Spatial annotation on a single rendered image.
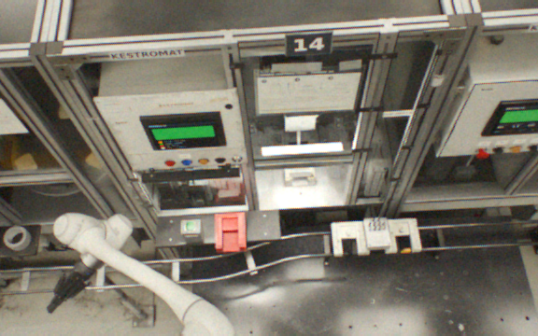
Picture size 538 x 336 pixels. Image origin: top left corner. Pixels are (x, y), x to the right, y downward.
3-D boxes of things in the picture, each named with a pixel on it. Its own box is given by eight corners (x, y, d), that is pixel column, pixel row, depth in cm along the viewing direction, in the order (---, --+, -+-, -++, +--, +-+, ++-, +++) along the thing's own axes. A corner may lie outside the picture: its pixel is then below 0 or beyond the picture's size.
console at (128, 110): (133, 177, 201) (92, 107, 160) (137, 111, 214) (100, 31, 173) (247, 170, 200) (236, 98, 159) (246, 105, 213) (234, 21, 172)
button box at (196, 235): (185, 244, 237) (180, 233, 226) (186, 226, 240) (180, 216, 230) (204, 242, 237) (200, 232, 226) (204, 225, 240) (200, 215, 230)
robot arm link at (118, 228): (103, 244, 209) (77, 237, 198) (129, 213, 207) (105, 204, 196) (116, 262, 203) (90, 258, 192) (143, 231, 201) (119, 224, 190)
